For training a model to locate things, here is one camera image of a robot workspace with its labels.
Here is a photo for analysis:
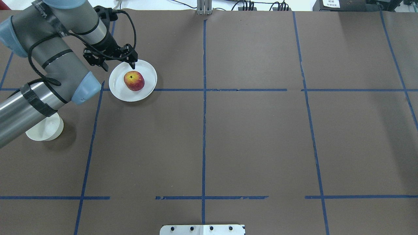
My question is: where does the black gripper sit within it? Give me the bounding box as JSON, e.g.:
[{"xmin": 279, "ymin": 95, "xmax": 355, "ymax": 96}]
[{"xmin": 83, "ymin": 31, "xmax": 138, "ymax": 72}]

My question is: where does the red yellow apple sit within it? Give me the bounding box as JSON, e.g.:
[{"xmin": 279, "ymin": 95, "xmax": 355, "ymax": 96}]
[{"xmin": 123, "ymin": 71, "xmax": 145, "ymax": 92}]

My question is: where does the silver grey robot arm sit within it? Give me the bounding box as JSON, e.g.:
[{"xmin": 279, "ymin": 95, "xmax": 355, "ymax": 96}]
[{"xmin": 0, "ymin": 0, "xmax": 138, "ymax": 147}]

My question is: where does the white round plate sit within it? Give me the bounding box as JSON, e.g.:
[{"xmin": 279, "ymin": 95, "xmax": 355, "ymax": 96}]
[{"xmin": 108, "ymin": 60, "xmax": 158, "ymax": 102}]

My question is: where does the white bowl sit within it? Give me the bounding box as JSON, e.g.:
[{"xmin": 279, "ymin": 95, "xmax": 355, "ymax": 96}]
[{"xmin": 25, "ymin": 113, "xmax": 64, "ymax": 141}]

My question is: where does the brown paper table cover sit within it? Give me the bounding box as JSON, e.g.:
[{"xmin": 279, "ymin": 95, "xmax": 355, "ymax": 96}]
[{"xmin": 1, "ymin": 9, "xmax": 417, "ymax": 235}]

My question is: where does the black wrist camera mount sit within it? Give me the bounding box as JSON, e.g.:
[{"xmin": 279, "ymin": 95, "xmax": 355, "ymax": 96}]
[{"xmin": 93, "ymin": 6, "xmax": 118, "ymax": 22}]

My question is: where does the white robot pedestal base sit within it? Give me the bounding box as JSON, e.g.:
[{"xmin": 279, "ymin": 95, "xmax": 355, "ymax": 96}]
[{"xmin": 159, "ymin": 224, "xmax": 246, "ymax": 235}]

